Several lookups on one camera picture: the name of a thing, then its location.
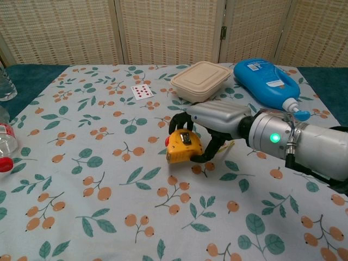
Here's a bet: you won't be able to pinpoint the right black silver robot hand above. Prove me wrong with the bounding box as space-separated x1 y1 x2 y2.
168 102 252 164

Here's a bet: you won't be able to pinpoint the yellow tape measure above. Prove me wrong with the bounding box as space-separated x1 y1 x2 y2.
165 129 236 165

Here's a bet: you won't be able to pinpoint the beige lidded lunch box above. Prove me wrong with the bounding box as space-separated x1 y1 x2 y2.
170 61 232 102

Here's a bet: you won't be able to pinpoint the blue pump detergent bottle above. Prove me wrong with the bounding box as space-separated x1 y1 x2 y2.
233 57 311 122

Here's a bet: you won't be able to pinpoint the red diamonds playing card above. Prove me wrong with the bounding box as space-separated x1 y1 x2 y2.
130 83 154 101

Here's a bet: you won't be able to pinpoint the woven folding screen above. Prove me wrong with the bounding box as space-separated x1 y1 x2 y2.
0 0 348 69

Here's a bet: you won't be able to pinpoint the floral tablecloth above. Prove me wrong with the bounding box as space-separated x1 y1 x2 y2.
0 63 348 261

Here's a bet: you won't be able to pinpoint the teal table cover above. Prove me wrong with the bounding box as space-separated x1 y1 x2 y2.
0 64 348 128

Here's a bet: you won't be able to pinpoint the crushed bottle red cap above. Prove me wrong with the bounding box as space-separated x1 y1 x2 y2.
0 105 20 173

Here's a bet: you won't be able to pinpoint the clear bottle white cap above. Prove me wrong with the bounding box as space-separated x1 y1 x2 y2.
0 61 18 102

